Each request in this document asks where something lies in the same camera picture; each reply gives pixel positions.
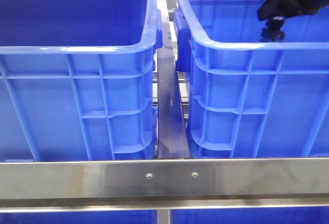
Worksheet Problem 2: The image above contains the black push button switch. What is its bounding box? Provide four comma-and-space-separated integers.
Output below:
260, 16, 285, 43

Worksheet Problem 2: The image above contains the large blue bin left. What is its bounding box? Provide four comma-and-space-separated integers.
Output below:
1, 0, 162, 162

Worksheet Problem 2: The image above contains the large blue bin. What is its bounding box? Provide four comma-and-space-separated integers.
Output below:
1, 0, 162, 162
175, 0, 328, 158

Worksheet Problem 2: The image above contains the large blue bin right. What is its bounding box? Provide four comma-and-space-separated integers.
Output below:
175, 0, 328, 158

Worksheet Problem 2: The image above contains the dark metal centre divider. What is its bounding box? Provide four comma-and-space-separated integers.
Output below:
157, 20, 190, 159

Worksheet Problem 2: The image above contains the blue bin lower right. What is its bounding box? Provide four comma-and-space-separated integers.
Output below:
171, 207, 328, 223

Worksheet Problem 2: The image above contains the blue bin lower left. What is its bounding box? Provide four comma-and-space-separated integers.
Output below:
1, 210, 157, 223

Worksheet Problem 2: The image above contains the stainless steel front rail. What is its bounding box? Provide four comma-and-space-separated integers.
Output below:
1, 158, 328, 213

